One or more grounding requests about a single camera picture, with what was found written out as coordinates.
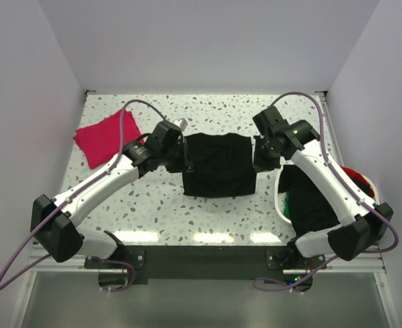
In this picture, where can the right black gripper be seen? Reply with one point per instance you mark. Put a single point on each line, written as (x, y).
(260, 164)

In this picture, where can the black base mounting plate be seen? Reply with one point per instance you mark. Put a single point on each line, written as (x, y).
(224, 262)

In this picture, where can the green garment in basket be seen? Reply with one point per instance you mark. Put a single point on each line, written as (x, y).
(286, 211)

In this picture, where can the black t shirt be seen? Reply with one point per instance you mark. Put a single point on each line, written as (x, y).
(222, 166)

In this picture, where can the white laundry basket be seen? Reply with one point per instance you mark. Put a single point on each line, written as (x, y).
(278, 201)

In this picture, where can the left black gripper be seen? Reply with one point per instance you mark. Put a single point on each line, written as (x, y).
(184, 165)

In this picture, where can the black clothes in basket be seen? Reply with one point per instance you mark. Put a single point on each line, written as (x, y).
(307, 205)

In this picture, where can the aluminium frame rail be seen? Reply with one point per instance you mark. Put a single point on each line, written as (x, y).
(364, 263)

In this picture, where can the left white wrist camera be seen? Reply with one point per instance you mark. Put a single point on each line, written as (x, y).
(181, 123)

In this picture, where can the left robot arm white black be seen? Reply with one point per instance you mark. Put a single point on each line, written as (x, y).
(55, 222)

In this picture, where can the folded pink red t shirt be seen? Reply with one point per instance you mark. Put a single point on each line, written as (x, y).
(100, 142)

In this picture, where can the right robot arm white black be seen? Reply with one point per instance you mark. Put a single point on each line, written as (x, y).
(362, 221)

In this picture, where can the red garment in basket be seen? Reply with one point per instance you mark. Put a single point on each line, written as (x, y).
(360, 181)

